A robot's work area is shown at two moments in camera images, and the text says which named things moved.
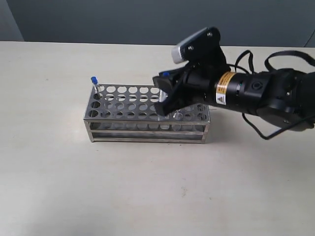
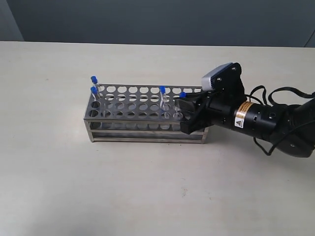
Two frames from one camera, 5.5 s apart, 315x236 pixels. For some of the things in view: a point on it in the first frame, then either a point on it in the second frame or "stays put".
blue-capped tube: [94, 80] stays put
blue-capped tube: [176, 124] -> [94, 90]
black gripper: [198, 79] -> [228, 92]
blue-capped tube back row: [162, 96] stays put
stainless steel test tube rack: [116, 113] stays put
